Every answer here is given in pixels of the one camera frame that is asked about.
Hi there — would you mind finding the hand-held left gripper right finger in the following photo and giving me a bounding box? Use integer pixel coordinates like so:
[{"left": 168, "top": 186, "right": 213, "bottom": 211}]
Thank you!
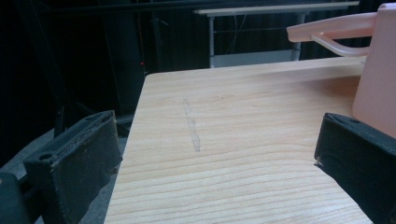
[{"left": 314, "top": 112, "right": 396, "bottom": 224}]

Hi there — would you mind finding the pink plastic watering can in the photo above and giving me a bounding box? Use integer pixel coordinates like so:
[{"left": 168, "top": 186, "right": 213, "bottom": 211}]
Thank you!
[{"left": 286, "top": 2, "right": 396, "bottom": 139}]

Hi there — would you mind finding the white metal-legged table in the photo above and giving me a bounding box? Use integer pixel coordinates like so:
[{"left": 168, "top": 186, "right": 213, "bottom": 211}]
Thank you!
[{"left": 192, "top": 0, "right": 361, "bottom": 69}]

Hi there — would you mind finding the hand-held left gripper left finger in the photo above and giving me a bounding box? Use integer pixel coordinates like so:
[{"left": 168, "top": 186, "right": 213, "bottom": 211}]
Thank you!
[{"left": 23, "top": 109, "right": 123, "bottom": 224}]

